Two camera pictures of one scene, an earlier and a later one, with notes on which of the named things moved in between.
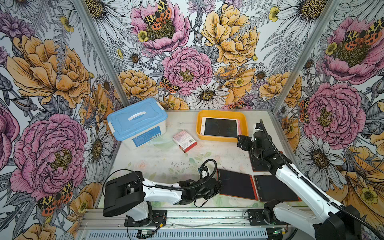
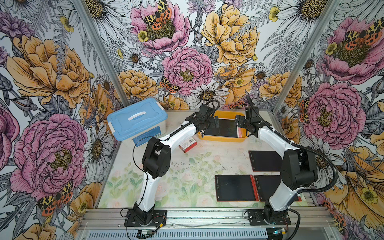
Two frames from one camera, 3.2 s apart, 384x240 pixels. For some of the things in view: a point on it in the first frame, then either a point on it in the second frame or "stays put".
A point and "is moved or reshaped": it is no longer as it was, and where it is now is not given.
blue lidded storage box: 139,123 stays put
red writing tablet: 237,184 is moved or reshaped
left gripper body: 213,192 → 210,123
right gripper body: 248,145 → 242,122
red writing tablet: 258,165 stays put
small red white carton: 185,141 stays put
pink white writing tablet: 221,126 stays put
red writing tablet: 269,187 stays put
